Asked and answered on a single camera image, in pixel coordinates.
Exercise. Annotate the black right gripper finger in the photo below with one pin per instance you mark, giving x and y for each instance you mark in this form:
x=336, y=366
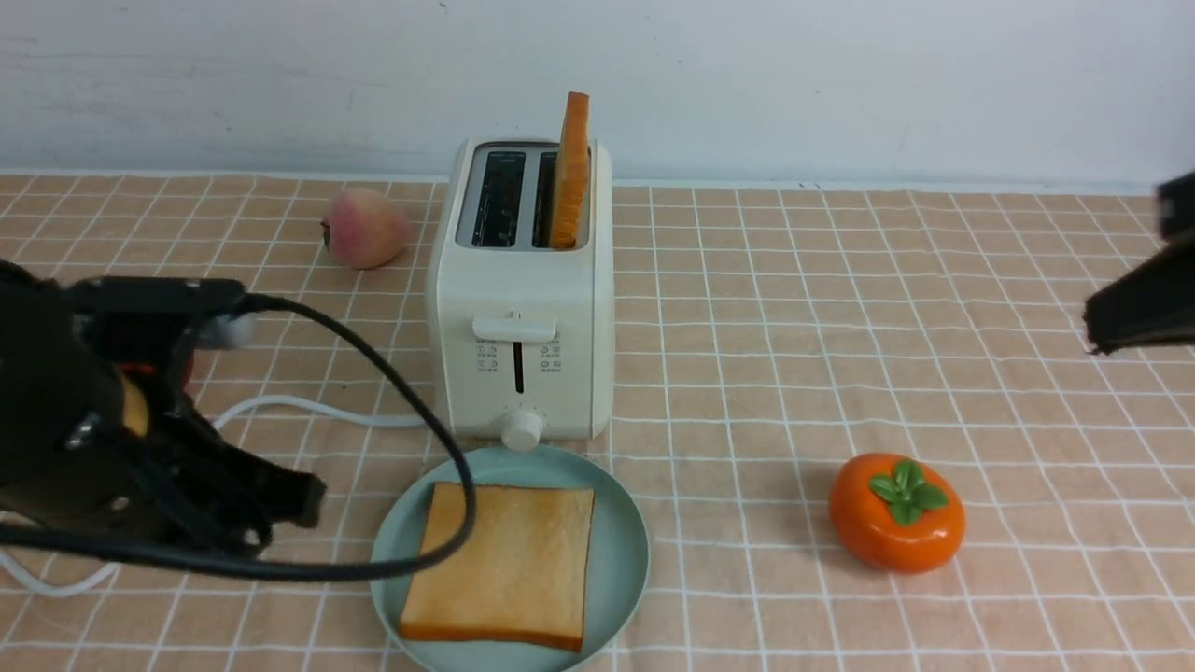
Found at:
x=1151, y=306

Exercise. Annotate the orange persimmon with green leaves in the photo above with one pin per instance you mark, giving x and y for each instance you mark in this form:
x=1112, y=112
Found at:
x=896, y=514

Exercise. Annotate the light blue round plate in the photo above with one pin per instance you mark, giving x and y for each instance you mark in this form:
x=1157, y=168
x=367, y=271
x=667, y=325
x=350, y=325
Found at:
x=616, y=572

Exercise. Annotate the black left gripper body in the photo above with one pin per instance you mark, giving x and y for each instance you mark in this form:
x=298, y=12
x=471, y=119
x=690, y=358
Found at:
x=89, y=443

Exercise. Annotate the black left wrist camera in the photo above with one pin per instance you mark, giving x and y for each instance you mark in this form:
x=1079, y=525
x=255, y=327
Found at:
x=145, y=314

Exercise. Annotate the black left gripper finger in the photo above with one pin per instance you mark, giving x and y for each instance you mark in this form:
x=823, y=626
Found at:
x=236, y=497

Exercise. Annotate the peach checkered tablecloth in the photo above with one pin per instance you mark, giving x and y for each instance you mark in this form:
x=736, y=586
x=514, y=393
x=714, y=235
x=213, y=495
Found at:
x=763, y=337

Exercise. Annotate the white two-slot toaster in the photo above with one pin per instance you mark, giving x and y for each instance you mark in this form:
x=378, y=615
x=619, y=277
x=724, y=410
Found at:
x=521, y=334

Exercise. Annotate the pink peach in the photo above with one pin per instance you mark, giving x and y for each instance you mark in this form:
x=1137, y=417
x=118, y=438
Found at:
x=364, y=229

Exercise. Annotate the toasted bread slice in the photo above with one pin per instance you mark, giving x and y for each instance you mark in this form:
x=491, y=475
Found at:
x=572, y=171
x=520, y=577

